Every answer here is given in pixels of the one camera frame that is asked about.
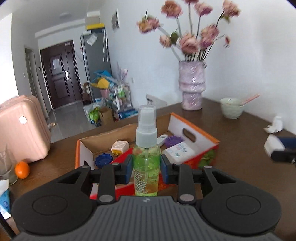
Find clear glass cup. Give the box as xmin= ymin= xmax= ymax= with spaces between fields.
xmin=0 ymin=148 xmax=18 ymax=185

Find dried pink flowers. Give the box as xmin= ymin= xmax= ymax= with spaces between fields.
xmin=137 ymin=1 xmax=241 ymax=62

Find dark brown entrance door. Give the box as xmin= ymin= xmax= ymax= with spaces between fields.
xmin=40 ymin=40 xmax=82 ymax=109

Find white wipes pack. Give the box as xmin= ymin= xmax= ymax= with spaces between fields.
xmin=162 ymin=142 xmax=196 ymax=164

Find yellow watering can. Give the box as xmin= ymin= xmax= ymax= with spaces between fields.
xmin=91 ymin=77 xmax=110 ymax=89

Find blue ridged cap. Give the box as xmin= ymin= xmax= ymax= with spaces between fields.
xmin=95 ymin=153 xmax=113 ymax=169

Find brown cardboard carton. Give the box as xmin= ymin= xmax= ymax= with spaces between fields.
xmin=99 ymin=107 xmax=114 ymax=125

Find red cardboard box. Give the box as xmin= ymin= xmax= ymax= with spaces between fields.
xmin=76 ymin=108 xmax=219 ymax=199

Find purple ridged cap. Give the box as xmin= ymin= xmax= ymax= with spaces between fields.
xmin=164 ymin=136 xmax=184 ymax=148

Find pink spoon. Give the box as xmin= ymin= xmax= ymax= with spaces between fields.
xmin=240 ymin=94 xmax=260 ymax=106

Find pink suitcase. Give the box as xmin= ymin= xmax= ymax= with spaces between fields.
xmin=1 ymin=95 xmax=51 ymax=163

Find pale green ceramic bowl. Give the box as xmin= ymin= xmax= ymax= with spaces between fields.
xmin=220 ymin=97 xmax=244 ymax=120

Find purple textured vase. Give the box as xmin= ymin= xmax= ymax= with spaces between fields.
xmin=179 ymin=61 xmax=206 ymax=111

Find wire storage rack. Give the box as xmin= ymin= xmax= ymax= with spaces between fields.
xmin=109 ymin=83 xmax=133 ymax=113

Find orange fruit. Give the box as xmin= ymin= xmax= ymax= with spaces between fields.
xmin=15 ymin=161 xmax=30 ymax=179

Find blue tissue pack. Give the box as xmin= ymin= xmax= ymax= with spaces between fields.
xmin=0 ymin=179 xmax=11 ymax=215

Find grey refrigerator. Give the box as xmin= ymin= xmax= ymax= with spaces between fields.
xmin=80 ymin=28 xmax=112 ymax=102

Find green spray bottle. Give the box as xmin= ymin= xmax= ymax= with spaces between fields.
xmin=132 ymin=105 xmax=161 ymax=196

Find crumpled white tissue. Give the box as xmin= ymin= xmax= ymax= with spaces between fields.
xmin=264 ymin=116 xmax=283 ymax=134

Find white plastic flat tool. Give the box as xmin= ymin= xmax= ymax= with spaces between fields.
xmin=157 ymin=135 xmax=168 ymax=147

